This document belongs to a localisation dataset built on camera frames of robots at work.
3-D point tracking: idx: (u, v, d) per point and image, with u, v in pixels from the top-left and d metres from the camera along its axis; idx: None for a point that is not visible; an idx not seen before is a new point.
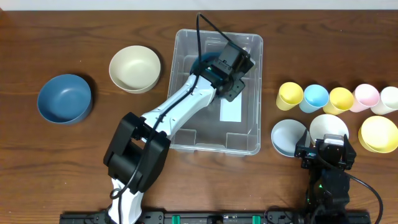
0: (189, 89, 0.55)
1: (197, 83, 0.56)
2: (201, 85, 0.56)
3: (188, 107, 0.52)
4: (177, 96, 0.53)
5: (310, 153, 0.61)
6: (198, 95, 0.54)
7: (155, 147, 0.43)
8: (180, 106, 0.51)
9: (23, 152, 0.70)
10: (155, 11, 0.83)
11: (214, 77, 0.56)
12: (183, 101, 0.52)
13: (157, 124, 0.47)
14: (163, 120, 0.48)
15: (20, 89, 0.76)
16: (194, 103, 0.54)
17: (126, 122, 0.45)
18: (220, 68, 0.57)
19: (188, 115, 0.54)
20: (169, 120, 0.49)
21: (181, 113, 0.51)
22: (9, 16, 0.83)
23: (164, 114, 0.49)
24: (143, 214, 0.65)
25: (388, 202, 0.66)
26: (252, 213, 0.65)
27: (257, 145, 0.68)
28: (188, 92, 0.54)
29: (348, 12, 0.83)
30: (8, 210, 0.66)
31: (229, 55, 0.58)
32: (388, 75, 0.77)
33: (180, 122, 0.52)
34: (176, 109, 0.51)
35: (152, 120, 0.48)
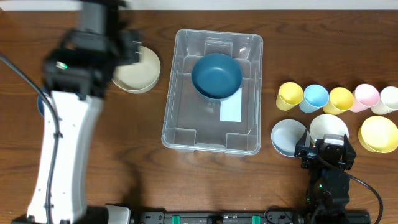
0: (56, 130, 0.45)
1: (59, 112, 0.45)
2: (64, 98, 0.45)
3: (62, 161, 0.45)
4: (47, 158, 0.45)
5: (310, 153, 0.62)
6: (69, 131, 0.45)
7: None
8: (62, 162, 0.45)
9: (24, 152, 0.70)
10: (155, 11, 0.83)
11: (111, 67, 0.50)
12: (60, 160, 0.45)
13: (50, 214, 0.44)
14: (53, 203, 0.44)
15: (21, 89, 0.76)
16: (71, 143, 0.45)
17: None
18: (89, 51, 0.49)
19: (80, 154, 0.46)
20: (56, 200, 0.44)
21: (66, 178, 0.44)
22: (9, 16, 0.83)
23: (50, 194, 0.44)
24: (143, 214, 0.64)
25: (388, 202, 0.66)
26: (252, 213, 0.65)
27: (257, 145, 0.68)
28: (56, 135, 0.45)
29: (348, 12, 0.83)
30: (8, 209, 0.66)
31: (88, 18, 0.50)
32: (388, 75, 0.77)
33: (78, 172, 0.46)
34: (58, 180, 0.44)
35: (43, 211, 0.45)
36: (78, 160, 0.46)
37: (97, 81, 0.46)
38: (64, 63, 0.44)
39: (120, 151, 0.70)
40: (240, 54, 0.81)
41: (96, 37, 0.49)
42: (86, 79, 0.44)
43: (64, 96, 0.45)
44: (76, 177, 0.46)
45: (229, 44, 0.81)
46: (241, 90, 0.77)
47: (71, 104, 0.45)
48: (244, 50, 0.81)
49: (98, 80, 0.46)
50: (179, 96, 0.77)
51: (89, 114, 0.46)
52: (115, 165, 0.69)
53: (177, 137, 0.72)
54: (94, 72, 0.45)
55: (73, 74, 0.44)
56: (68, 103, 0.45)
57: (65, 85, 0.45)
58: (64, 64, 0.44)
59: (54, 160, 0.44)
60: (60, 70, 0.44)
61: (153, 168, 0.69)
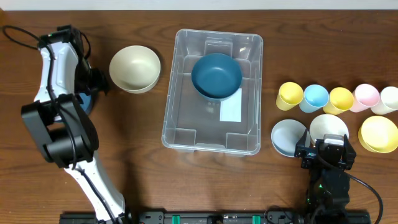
0: (50, 56, 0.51)
1: (53, 49, 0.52)
2: (56, 46, 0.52)
3: (58, 66, 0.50)
4: (46, 68, 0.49)
5: (310, 153, 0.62)
6: (60, 55, 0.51)
7: (67, 106, 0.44)
8: (58, 66, 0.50)
9: (23, 152, 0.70)
10: (155, 11, 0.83)
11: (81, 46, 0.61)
12: (56, 67, 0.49)
13: (51, 94, 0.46)
14: (53, 89, 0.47)
15: (21, 89, 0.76)
16: (63, 58, 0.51)
17: (27, 114, 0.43)
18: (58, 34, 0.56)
19: (70, 70, 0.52)
20: (57, 87, 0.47)
21: (61, 73, 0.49)
22: (8, 15, 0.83)
23: (51, 86, 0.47)
24: (143, 214, 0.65)
25: (389, 202, 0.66)
26: (252, 213, 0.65)
27: (257, 145, 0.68)
28: (51, 57, 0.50)
29: (348, 12, 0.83)
30: (8, 210, 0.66)
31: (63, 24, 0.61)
32: (388, 75, 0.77)
33: (68, 79, 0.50)
34: (56, 74, 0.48)
35: (45, 96, 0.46)
36: (68, 69, 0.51)
37: (74, 44, 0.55)
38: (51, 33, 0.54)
39: (120, 150, 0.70)
40: (240, 54, 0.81)
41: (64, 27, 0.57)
42: (66, 40, 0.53)
43: (55, 46, 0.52)
44: (69, 80, 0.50)
45: (229, 44, 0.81)
46: (241, 90, 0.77)
47: (58, 46, 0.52)
48: (244, 50, 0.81)
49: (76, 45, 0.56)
50: (179, 96, 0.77)
51: (72, 54, 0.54)
52: (115, 165, 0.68)
53: (177, 137, 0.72)
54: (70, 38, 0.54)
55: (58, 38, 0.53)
56: (56, 46, 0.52)
57: (53, 42, 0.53)
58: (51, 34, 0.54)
59: (51, 67, 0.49)
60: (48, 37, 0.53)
61: (153, 167, 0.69)
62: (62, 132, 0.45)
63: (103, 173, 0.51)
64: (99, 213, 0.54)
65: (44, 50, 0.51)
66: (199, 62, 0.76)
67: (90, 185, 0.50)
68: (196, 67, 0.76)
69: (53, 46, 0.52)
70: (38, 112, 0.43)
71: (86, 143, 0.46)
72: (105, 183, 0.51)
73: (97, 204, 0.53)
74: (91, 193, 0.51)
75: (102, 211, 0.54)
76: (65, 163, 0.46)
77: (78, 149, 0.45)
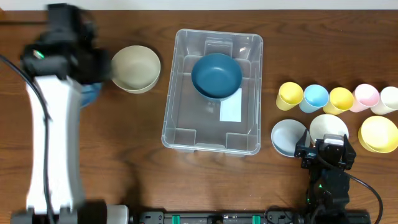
0: (43, 116, 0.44)
1: (43, 94, 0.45)
2: (49, 95, 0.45)
3: (55, 130, 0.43)
4: (40, 139, 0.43)
5: (310, 153, 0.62)
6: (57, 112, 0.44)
7: None
8: (52, 141, 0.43)
9: (24, 152, 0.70)
10: (155, 11, 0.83)
11: (64, 23, 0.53)
12: (51, 135, 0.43)
13: (47, 187, 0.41)
14: (51, 177, 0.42)
15: (21, 89, 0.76)
16: (63, 117, 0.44)
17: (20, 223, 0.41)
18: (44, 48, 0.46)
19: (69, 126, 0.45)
20: (52, 175, 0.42)
21: (57, 155, 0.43)
22: (9, 16, 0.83)
23: (47, 179, 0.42)
24: (143, 214, 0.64)
25: (389, 202, 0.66)
26: (252, 213, 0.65)
27: (257, 145, 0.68)
28: (44, 121, 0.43)
29: (348, 12, 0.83)
30: (8, 209, 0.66)
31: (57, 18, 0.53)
32: (388, 75, 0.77)
33: (71, 155, 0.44)
34: (53, 150, 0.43)
35: (41, 195, 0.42)
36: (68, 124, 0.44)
37: (71, 66, 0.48)
38: (40, 52, 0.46)
39: (120, 151, 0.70)
40: (240, 54, 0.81)
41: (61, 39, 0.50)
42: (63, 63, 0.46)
43: (48, 81, 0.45)
44: (69, 147, 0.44)
45: (229, 44, 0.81)
46: (241, 90, 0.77)
47: (53, 88, 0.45)
48: (243, 50, 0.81)
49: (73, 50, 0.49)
50: (179, 96, 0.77)
51: (73, 93, 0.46)
52: (115, 165, 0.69)
53: (177, 137, 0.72)
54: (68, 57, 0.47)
55: (50, 65, 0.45)
56: (50, 87, 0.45)
57: (44, 68, 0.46)
58: (41, 54, 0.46)
59: (46, 136, 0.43)
60: (40, 58, 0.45)
61: (153, 167, 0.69)
62: None
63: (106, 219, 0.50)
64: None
65: (34, 93, 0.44)
66: (199, 63, 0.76)
67: None
68: (196, 66, 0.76)
69: (43, 86, 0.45)
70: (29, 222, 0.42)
71: None
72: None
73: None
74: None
75: None
76: None
77: None
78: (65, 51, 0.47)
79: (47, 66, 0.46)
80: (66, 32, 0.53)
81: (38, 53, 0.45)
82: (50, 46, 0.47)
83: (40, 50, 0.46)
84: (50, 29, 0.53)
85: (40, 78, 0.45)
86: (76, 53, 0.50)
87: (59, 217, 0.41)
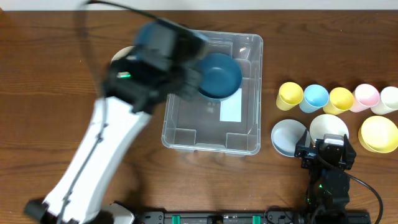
0: (97, 135, 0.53)
1: (107, 117, 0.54)
2: (109, 119, 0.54)
3: (100, 157, 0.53)
4: (87, 149, 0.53)
5: (310, 153, 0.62)
6: (111, 137, 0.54)
7: None
8: (94, 160, 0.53)
9: (23, 152, 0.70)
10: (155, 11, 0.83)
11: (166, 48, 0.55)
12: (97, 155, 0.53)
13: (67, 202, 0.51)
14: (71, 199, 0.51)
15: (20, 89, 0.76)
16: (112, 147, 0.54)
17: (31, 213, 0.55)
18: (129, 82, 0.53)
19: (114, 155, 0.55)
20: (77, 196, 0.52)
21: (92, 175, 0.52)
22: (9, 16, 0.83)
23: (71, 191, 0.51)
24: (143, 214, 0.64)
25: (388, 202, 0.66)
26: (252, 213, 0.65)
27: (257, 145, 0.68)
28: (97, 139, 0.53)
29: (348, 12, 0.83)
30: (8, 210, 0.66)
31: (161, 41, 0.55)
32: (388, 75, 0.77)
33: (102, 178, 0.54)
34: (92, 172, 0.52)
35: (63, 198, 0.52)
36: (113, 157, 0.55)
37: (148, 102, 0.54)
38: (128, 74, 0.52)
39: None
40: (239, 54, 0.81)
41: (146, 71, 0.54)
42: (142, 94, 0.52)
43: (117, 104, 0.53)
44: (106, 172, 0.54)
45: (229, 44, 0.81)
46: (241, 90, 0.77)
47: (120, 112, 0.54)
48: (244, 50, 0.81)
49: (160, 82, 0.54)
50: None
51: (135, 125, 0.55)
52: None
53: (177, 137, 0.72)
54: (152, 90, 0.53)
55: (130, 93, 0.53)
56: (115, 111, 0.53)
57: (120, 98, 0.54)
58: (128, 76, 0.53)
59: (93, 154, 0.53)
60: (122, 78, 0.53)
61: (153, 167, 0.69)
62: None
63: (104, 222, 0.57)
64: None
65: (99, 109, 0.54)
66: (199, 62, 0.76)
67: None
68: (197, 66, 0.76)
69: (112, 107, 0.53)
70: (40, 215, 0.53)
71: None
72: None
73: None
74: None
75: None
76: None
77: None
78: (151, 93, 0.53)
79: (124, 93, 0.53)
80: (161, 60, 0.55)
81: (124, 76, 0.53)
82: (137, 75, 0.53)
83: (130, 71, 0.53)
84: (147, 46, 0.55)
85: (111, 99, 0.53)
86: (166, 86, 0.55)
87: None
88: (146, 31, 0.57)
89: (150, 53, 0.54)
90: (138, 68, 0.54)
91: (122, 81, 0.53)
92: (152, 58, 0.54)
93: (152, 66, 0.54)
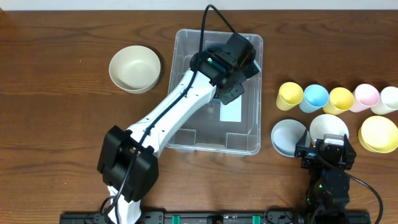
0: (184, 91, 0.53)
1: (193, 82, 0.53)
2: (197, 84, 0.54)
3: (177, 110, 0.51)
4: (170, 100, 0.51)
5: (310, 153, 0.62)
6: (191, 97, 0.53)
7: (142, 163, 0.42)
8: (176, 111, 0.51)
9: (24, 152, 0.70)
10: (155, 11, 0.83)
11: (237, 53, 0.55)
12: (177, 106, 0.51)
13: (144, 138, 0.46)
14: (151, 133, 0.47)
15: (21, 89, 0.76)
16: (186, 104, 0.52)
17: (112, 135, 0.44)
18: (224, 60, 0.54)
19: (183, 119, 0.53)
20: (156, 133, 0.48)
21: (171, 122, 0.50)
22: (9, 16, 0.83)
23: (153, 125, 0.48)
24: (143, 214, 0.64)
25: (388, 202, 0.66)
26: (252, 213, 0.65)
27: (257, 145, 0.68)
28: (181, 94, 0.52)
29: (348, 12, 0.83)
30: (8, 209, 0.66)
31: (235, 47, 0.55)
32: (388, 75, 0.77)
33: (172, 131, 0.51)
34: (166, 122, 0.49)
35: (140, 133, 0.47)
36: (185, 117, 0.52)
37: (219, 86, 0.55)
38: (210, 60, 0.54)
39: None
40: None
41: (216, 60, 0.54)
42: (213, 81, 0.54)
43: (203, 79, 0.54)
44: (175, 127, 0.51)
45: None
46: None
47: (201, 83, 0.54)
48: None
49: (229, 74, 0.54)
50: None
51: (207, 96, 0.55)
52: None
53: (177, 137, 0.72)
54: (222, 78, 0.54)
55: (208, 74, 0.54)
56: (203, 82, 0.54)
57: (203, 69, 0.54)
58: (211, 60, 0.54)
59: (173, 104, 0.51)
60: (206, 63, 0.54)
61: None
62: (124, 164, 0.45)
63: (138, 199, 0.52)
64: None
65: (196, 74, 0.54)
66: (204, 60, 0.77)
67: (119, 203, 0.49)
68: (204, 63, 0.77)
69: (199, 78, 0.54)
70: (120, 142, 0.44)
71: (130, 196, 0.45)
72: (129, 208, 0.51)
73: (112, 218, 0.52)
74: (113, 213, 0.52)
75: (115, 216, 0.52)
76: (108, 182, 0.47)
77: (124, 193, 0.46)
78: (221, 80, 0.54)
79: (207, 71, 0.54)
80: (232, 58, 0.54)
81: (209, 56, 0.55)
82: (222, 62, 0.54)
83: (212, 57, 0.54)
84: (222, 48, 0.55)
85: (201, 70, 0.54)
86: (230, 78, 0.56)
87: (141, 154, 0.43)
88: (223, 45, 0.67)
89: (224, 54, 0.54)
90: (217, 56, 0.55)
91: (204, 62, 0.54)
92: (226, 58, 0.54)
93: (224, 60, 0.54)
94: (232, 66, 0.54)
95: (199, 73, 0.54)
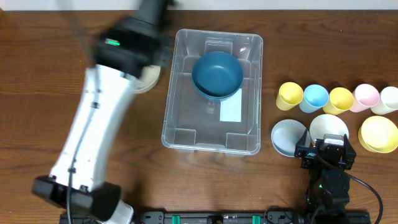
0: (94, 101, 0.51)
1: (99, 85, 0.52)
2: (103, 86, 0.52)
3: (100, 125, 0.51)
4: (83, 121, 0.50)
5: (310, 153, 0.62)
6: (108, 104, 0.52)
7: (78, 203, 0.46)
8: (95, 126, 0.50)
9: (23, 152, 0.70)
10: None
11: (151, 17, 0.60)
12: (95, 124, 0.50)
13: (71, 180, 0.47)
14: (76, 167, 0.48)
15: (20, 89, 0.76)
16: (106, 115, 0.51)
17: (40, 187, 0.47)
18: (130, 34, 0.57)
19: (111, 127, 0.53)
20: (79, 167, 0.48)
21: (93, 145, 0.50)
22: (9, 16, 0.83)
23: (75, 159, 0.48)
24: (143, 214, 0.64)
25: (388, 202, 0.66)
26: (253, 213, 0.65)
27: (257, 145, 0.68)
28: (92, 107, 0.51)
29: (348, 12, 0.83)
30: (7, 210, 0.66)
31: (145, 8, 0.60)
32: (388, 75, 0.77)
33: (102, 149, 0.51)
34: (83, 148, 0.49)
35: (64, 175, 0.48)
36: (111, 124, 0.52)
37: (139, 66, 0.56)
38: (117, 42, 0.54)
39: (120, 150, 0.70)
40: (240, 54, 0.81)
41: (136, 42, 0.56)
42: (130, 61, 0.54)
43: (107, 70, 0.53)
44: (104, 139, 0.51)
45: (229, 44, 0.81)
46: (241, 90, 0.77)
47: (113, 79, 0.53)
48: (244, 50, 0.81)
49: (146, 51, 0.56)
50: (179, 96, 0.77)
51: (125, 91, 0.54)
52: (115, 165, 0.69)
53: (177, 137, 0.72)
54: (138, 56, 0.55)
55: (120, 58, 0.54)
56: (111, 79, 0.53)
57: (107, 54, 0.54)
58: (116, 43, 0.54)
59: (88, 127, 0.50)
60: (111, 44, 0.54)
61: (153, 167, 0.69)
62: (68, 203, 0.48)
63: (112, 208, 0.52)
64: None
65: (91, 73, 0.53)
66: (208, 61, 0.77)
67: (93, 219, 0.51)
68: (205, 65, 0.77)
69: (104, 75, 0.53)
70: (50, 190, 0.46)
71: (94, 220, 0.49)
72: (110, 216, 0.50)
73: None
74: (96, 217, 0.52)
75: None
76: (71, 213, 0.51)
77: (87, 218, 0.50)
78: (137, 56, 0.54)
79: (116, 55, 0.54)
80: (145, 30, 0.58)
81: (114, 40, 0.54)
82: (123, 39, 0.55)
83: (118, 38, 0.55)
84: (128, 23, 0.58)
85: (100, 63, 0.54)
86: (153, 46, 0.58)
87: (74, 195, 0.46)
88: (224, 63, 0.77)
89: (133, 25, 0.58)
90: (125, 38, 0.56)
91: (109, 46, 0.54)
92: (138, 28, 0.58)
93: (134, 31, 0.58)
94: (148, 33, 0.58)
95: (114, 61, 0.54)
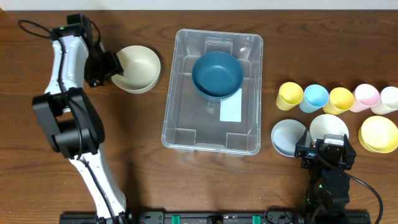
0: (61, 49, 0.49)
1: (64, 43, 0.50)
2: (67, 42, 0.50)
3: (69, 59, 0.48)
4: (56, 61, 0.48)
5: (310, 153, 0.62)
6: (73, 49, 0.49)
7: (74, 99, 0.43)
8: (68, 57, 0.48)
9: (23, 152, 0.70)
10: (155, 11, 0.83)
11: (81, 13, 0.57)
12: (68, 56, 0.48)
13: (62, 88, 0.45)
14: (64, 82, 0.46)
15: (20, 89, 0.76)
16: (75, 52, 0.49)
17: (37, 105, 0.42)
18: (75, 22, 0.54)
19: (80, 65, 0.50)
20: (69, 79, 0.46)
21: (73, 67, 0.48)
22: (9, 16, 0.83)
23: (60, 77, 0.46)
24: (143, 214, 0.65)
25: (388, 202, 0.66)
26: (252, 213, 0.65)
27: (257, 145, 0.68)
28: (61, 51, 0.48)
29: (349, 12, 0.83)
30: (8, 210, 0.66)
31: None
32: (389, 75, 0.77)
33: (79, 74, 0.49)
34: (66, 68, 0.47)
35: (56, 89, 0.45)
36: (80, 60, 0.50)
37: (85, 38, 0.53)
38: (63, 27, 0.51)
39: (120, 150, 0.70)
40: (240, 54, 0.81)
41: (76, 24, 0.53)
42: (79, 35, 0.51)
43: (68, 41, 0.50)
44: (78, 68, 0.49)
45: (229, 44, 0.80)
46: (241, 90, 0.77)
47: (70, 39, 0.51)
48: (244, 50, 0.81)
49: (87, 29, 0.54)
50: (179, 96, 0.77)
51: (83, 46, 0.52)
52: (115, 165, 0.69)
53: (177, 137, 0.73)
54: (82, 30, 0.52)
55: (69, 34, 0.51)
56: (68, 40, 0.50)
57: (64, 34, 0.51)
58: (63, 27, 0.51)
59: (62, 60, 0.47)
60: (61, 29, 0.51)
61: (153, 167, 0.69)
62: (69, 123, 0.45)
63: (107, 168, 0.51)
64: (101, 210, 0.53)
65: (55, 42, 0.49)
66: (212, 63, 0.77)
67: (92, 179, 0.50)
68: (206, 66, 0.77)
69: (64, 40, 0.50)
70: (47, 102, 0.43)
71: (93, 135, 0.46)
72: (109, 180, 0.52)
73: (99, 200, 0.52)
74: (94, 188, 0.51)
75: (103, 208, 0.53)
76: (71, 153, 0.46)
77: (85, 143, 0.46)
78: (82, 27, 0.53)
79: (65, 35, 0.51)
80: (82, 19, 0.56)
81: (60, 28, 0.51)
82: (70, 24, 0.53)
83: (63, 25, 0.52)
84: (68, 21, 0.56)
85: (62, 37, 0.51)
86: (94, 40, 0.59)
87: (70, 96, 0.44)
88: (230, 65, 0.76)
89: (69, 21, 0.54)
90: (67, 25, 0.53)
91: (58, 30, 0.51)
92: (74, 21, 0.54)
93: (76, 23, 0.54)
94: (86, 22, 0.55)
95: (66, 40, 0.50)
